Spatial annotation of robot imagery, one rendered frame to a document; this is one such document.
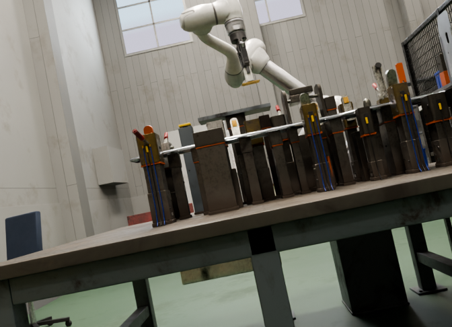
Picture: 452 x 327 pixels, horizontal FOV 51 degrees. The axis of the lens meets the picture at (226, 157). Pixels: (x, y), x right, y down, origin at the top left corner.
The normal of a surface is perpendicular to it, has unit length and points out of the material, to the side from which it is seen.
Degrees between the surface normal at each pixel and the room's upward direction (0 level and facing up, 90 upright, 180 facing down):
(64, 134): 90
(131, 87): 90
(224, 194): 90
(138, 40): 90
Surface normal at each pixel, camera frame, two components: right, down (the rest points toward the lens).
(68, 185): -0.07, -0.07
